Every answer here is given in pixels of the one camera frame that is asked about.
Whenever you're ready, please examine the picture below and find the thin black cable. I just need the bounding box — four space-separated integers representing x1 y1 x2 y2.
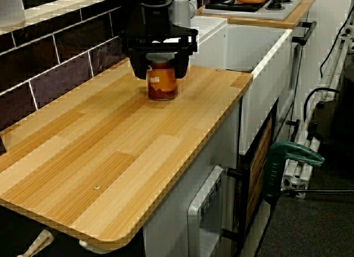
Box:
320 8 354 78

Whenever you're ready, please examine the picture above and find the cream wooden handle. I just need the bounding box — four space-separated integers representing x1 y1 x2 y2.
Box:
16 229 55 257

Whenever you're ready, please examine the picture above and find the orange beans can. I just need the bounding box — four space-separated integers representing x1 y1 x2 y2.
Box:
146 57 178 101

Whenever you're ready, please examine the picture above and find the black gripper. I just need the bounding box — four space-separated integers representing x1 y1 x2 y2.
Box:
118 2 199 78

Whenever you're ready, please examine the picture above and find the grey toy stove top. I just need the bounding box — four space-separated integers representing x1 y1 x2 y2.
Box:
201 0 305 21

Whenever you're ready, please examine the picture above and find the white kitchen cabinet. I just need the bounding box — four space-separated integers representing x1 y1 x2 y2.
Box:
142 102 241 257

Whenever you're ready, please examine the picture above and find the white hook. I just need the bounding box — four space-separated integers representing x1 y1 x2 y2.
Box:
79 239 111 254

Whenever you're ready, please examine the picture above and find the black oven handle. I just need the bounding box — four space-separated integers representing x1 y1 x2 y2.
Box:
293 20 317 46

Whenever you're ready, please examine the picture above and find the black stove grate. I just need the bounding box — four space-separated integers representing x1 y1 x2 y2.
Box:
206 0 280 12

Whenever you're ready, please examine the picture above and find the thick black cable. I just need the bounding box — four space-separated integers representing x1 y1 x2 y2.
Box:
303 87 341 122

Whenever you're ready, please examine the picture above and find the grey toy faucet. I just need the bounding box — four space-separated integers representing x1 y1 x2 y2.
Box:
170 0 199 30

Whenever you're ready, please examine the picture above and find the white shelf ledge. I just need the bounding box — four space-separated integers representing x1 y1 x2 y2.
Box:
0 0 125 34

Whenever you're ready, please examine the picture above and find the green clamp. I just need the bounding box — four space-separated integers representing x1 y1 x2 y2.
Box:
262 140 354 205

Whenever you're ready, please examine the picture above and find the grey toy dishwasher panel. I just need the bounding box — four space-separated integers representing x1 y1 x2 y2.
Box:
187 165 224 257

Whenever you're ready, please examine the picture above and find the white toy sink unit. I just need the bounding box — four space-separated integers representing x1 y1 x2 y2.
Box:
190 15 293 155

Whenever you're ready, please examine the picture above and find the aluminium frame rail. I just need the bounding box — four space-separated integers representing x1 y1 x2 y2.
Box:
280 24 354 200

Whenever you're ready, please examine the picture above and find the black stove knob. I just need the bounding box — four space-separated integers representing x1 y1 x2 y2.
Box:
265 0 285 11

